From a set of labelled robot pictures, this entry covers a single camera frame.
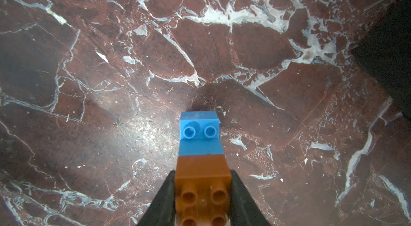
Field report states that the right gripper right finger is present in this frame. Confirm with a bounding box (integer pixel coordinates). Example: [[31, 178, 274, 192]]
[[230, 170, 271, 226]]

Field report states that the orange lego brick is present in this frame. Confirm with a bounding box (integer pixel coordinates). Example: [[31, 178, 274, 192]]
[[174, 154, 232, 226]]

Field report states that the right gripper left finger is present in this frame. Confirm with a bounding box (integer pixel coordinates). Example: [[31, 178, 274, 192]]
[[137, 170, 176, 226]]

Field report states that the long light blue lego brick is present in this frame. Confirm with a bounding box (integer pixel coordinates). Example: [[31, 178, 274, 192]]
[[178, 111, 224, 156]]

